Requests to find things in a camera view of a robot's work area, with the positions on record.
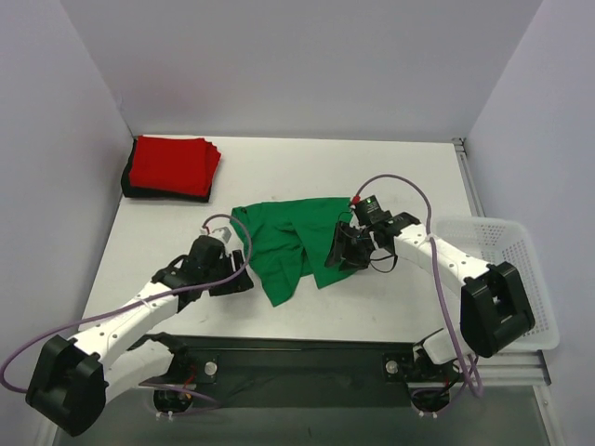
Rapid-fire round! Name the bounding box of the green t shirt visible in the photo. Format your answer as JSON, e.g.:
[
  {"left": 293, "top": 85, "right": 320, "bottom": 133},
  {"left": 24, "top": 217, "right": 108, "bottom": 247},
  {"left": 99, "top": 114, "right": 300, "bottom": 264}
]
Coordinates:
[{"left": 231, "top": 197, "right": 352, "bottom": 307}]

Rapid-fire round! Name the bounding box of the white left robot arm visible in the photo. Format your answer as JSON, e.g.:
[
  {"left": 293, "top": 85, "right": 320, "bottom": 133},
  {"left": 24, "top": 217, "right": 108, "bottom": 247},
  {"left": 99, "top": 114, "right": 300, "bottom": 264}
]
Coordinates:
[{"left": 25, "top": 232, "right": 252, "bottom": 437}]

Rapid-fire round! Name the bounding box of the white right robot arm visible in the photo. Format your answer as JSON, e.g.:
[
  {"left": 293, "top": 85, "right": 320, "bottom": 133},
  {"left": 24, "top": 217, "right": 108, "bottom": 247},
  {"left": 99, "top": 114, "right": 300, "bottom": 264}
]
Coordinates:
[{"left": 324, "top": 211, "right": 542, "bottom": 379}]

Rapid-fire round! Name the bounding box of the folded red t shirt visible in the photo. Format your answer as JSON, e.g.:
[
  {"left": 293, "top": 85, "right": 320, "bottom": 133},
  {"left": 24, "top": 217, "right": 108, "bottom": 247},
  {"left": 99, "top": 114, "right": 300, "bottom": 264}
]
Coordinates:
[{"left": 128, "top": 136, "right": 222, "bottom": 196}]

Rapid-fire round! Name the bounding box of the folded black t shirt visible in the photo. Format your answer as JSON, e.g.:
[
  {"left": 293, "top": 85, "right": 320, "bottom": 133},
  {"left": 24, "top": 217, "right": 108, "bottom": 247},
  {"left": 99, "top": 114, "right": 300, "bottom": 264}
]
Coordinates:
[{"left": 121, "top": 138, "right": 216, "bottom": 204}]

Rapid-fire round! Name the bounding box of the white plastic basket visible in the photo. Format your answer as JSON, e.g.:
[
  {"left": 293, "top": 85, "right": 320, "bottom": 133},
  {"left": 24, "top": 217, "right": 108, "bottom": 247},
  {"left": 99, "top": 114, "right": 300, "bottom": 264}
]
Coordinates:
[{"left": 435, "top": 216, "right": 560, "bottom": 358}]

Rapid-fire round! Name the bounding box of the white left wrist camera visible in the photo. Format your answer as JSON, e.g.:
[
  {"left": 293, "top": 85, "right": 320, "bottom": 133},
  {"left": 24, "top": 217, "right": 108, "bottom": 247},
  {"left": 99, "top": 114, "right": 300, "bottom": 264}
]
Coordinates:
[{"left": 201, "top": 226, "right": 231, "bottom": 244}]

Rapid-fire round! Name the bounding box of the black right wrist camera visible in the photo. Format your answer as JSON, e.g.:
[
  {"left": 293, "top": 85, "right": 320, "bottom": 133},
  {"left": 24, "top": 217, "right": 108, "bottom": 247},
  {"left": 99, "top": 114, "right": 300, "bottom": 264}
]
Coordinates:
[{"left": 353, "top": 195, "right": 391, "bottom": 227}]

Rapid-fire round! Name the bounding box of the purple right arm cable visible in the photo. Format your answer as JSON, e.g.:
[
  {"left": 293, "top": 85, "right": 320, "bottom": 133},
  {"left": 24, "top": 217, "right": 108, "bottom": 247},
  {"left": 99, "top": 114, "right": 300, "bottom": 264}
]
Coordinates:
[{"left": 355, "top": 174, "right": 484, "bottom": 397}]

